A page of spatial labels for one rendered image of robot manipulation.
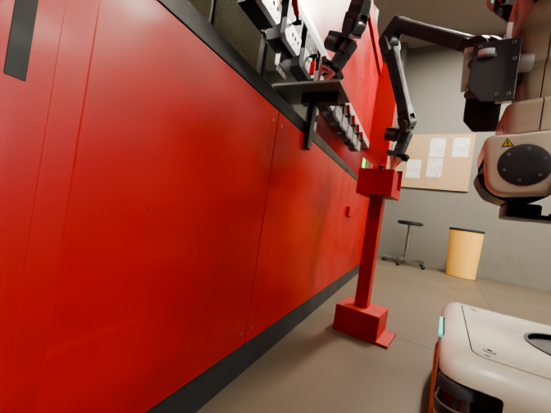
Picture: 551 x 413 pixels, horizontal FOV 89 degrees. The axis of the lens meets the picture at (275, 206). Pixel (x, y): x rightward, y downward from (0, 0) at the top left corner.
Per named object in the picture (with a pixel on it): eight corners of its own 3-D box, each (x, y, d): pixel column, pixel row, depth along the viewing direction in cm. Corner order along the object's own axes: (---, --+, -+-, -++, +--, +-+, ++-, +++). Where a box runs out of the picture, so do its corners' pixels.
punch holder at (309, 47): (302, 64, 123) (308, 27, 123) (285, 65, 127) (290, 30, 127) (313, 80, 137) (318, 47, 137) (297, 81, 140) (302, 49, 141)
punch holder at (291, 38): (284, 36, 105) (291, -7, 105) (265, 38, 109) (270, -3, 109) (298, 58, 119) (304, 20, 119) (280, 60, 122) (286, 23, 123)
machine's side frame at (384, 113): (371, 273, 297) (402, 61, 300) (297, 256, 335) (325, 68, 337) (373, 270, 320) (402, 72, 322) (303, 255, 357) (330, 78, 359)
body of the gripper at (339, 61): (321, 61, 104) (333, 43, 103) (329, 74, 113) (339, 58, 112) (334, 68, 102) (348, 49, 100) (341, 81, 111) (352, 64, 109)
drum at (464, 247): (476, 278, 382) (483, 232, 382) (480, 282, 347) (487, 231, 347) (443, 270, 403) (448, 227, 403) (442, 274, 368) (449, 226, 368)
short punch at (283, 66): (278, 68, 111) (281, 45, 111) (274, 69, 112) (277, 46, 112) (288, 80, 120) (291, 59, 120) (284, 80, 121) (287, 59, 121)
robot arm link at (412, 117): (386, 33, 124) (399, 33, 129) (375, 39, 128) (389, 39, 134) (409, 128, 129) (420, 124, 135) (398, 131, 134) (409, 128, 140)
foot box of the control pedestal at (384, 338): (387, 349, 120) (391, 321, 120) (332, 328, 134) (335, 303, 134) (395, 335, 136) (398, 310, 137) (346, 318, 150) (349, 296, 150)
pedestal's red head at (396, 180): (390, 196, 125) (396, 156, 125) (355, 192, 133) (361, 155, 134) (398, 200, 141) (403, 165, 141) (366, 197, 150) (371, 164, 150)
